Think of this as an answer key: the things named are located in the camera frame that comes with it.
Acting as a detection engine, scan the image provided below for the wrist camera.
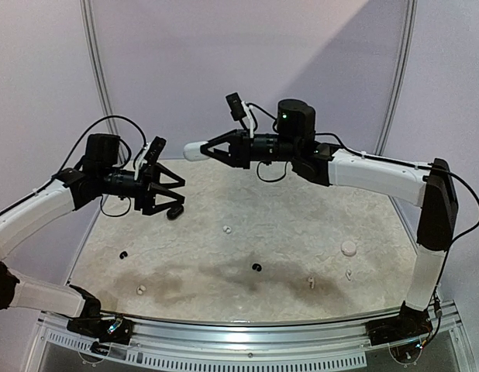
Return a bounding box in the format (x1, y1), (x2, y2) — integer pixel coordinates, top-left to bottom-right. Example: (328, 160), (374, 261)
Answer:
(226, 92), (256, 138)
(133, 136), (167, 180)

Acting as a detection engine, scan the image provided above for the aluminium wall post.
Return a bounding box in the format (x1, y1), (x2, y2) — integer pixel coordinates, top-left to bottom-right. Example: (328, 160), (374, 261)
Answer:
(374, 0), (417, 155)
(79, 0), (126, 164)

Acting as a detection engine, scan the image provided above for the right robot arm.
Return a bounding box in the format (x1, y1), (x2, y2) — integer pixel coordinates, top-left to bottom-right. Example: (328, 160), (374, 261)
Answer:
(184, 99), (458, 350)

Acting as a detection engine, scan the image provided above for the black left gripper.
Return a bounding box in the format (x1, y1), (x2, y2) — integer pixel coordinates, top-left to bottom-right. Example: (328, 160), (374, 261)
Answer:
(99, 161), (184, 214)

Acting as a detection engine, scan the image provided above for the right aluminium wall post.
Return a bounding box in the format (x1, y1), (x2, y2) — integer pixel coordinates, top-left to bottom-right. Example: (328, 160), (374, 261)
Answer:
(374, 0), (417, 155)

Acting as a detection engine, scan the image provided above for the aluminium front rail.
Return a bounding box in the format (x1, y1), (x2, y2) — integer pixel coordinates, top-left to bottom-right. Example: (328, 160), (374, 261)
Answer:
(27, 301), (475, 371)

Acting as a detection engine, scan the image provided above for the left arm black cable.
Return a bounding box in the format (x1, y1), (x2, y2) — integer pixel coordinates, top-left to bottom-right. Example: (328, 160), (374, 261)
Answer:
(57, 115), (147, 228)

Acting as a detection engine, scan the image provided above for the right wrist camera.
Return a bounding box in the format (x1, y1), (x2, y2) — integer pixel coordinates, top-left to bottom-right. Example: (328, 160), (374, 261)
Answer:
(226, 92), (256, 138)

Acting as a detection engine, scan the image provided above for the left aluminium wall post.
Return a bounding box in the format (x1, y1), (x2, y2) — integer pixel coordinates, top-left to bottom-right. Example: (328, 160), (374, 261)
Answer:
(79, 0), (126, 164)

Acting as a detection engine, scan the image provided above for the white oval charging case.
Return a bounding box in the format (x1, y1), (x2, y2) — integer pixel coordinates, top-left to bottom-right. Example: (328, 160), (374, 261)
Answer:
(183, 141), (209, 162)

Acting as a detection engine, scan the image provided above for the black oval charging case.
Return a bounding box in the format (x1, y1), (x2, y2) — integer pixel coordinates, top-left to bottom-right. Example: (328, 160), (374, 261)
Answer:
(166, 205), (184, 221)

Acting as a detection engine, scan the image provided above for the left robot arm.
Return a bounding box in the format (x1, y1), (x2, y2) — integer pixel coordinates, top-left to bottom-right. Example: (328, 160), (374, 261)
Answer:
(0, 133), (185, 345)

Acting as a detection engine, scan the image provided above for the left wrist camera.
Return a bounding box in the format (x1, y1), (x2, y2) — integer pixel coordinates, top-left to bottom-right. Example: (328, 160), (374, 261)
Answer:
(133, 136), (167, 180)

